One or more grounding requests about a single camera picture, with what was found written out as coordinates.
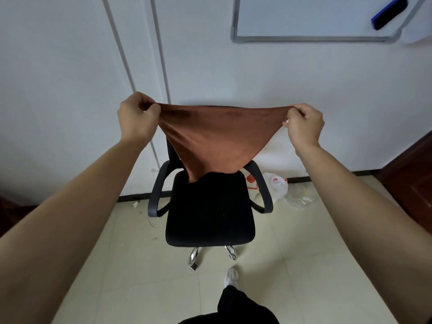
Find person's right hand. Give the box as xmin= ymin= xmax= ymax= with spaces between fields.
xmin=282 ymin=103 xmax=325 ymax=149

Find person's right forearm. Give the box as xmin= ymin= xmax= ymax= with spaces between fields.
xmin=295 ymin=142 xmax=432 ymax=324

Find black office chair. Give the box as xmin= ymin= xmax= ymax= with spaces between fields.
xmin=147 ymin=106 xmax=274 ymax=271

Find clear plastic bag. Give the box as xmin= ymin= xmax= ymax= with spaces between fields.
xmin=284 ymin=183 xmax=318 ymax=210

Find grey wall conduit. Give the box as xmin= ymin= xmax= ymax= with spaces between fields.
xmin=149 ymin=0 xmax=171 ymax=104
xmin=101 ymin=0 xmax=161 ymax=170

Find white plastic bag red print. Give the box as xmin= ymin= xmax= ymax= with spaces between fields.
xmin=244 ymin=170 xmax=289 ymax=205

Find person's white shoe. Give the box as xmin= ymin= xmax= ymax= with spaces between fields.
xmin=224 ymin=267 xmax=239 ymax=290

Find blue whiteboard eraser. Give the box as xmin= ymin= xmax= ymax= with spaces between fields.
xmin=371 ymin=0 xmax=409 ymax=31

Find person's left forearm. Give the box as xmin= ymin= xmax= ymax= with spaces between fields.
xmin=0 ymin=138 xmax=151 ymax=324

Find person's left hand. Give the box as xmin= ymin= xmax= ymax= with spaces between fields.
xmin=117 ymin=92 xmax=162 ymax=145

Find dark wooden door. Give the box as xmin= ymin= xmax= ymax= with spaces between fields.
xmin=374 ymin=131 xmax=432 ymax=235

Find whiteboard with grey frame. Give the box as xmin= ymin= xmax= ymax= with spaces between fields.
xmin=230 ymin=0 xmax=429 ymax=44

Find dark wooden furniture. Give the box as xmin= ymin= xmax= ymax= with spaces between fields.
xmin=0 ymin=194 xmax=38 ymax=237

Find brown cloth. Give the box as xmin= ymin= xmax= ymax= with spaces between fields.
xmin=148 ymin=103 xmax=295 ymax=183

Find person's black trousers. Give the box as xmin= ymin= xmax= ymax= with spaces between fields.
xmin=178 ymin=285 xmax=280 ymax=324

